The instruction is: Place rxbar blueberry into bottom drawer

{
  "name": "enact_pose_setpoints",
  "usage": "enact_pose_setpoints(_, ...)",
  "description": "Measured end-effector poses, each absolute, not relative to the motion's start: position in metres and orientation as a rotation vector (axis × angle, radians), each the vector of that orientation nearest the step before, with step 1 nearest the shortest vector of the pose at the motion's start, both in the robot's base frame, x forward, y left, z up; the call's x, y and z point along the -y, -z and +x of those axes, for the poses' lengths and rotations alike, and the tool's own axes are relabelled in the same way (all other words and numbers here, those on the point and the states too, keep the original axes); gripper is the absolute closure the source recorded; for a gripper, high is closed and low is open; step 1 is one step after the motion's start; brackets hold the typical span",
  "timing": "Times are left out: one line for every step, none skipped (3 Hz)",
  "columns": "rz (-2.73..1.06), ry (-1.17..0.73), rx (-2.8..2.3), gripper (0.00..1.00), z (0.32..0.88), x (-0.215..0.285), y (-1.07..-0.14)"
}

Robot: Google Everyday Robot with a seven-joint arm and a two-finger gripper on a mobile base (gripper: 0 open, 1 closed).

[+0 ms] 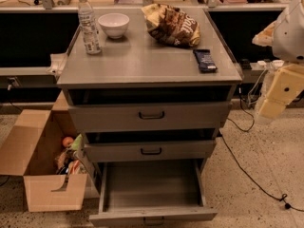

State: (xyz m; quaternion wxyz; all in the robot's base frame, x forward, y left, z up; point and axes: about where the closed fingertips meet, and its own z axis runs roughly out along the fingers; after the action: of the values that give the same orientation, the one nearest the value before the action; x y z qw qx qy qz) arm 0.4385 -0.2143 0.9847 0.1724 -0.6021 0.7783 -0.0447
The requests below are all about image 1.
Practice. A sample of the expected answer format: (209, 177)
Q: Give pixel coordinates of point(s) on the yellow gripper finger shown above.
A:
(287, 84)
(265, 37)

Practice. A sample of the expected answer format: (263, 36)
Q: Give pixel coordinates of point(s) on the dark blue rxbar wrapper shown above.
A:
(204, 60)

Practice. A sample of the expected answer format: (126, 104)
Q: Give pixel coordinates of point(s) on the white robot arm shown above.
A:
(288, 43)

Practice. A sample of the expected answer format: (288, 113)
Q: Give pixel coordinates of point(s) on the grey top drawer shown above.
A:
(144, 117)

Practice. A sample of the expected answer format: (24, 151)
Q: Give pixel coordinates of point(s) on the grey middle drawer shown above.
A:
(148, 151)

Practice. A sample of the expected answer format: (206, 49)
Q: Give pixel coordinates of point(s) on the grey drawer cabinet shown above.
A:
(138, 70)

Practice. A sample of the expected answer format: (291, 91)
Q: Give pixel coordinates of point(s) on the grey open bottom drawer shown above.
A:
(151, 193)

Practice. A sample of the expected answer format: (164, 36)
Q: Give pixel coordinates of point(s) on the white power strip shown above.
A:
(268, 64)

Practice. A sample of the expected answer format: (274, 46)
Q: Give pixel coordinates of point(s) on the brown yellow chip bag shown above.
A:
(171, 26)

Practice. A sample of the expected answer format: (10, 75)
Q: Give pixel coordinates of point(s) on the white ceramic bowl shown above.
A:
(114, 25)

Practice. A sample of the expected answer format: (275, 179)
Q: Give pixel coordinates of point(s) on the clear plastic water bottle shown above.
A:
(88, 27)

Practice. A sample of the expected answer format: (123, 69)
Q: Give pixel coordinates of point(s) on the green item in box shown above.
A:
(77, 143)

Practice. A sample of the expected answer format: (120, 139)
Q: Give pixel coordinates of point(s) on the orange fruit in box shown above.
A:
(67, 142)

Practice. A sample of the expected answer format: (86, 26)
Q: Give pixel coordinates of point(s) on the open cardboard box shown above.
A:
(29, 151)

